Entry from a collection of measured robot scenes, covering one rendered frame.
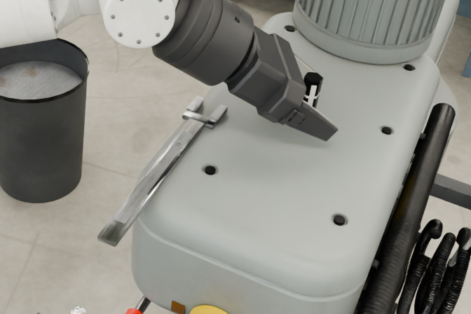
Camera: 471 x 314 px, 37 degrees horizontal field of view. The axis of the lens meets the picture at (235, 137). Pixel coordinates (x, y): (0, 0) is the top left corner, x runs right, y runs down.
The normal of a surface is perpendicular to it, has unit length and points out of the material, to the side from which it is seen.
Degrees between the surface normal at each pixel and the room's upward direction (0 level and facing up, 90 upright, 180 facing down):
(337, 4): 90
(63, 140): 94
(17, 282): 0
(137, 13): 82
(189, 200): 0
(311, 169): 0
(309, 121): 90
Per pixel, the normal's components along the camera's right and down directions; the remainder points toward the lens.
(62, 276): 0.11, -0.76
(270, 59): 0.62, -0.65
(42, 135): 0.36, 0.68
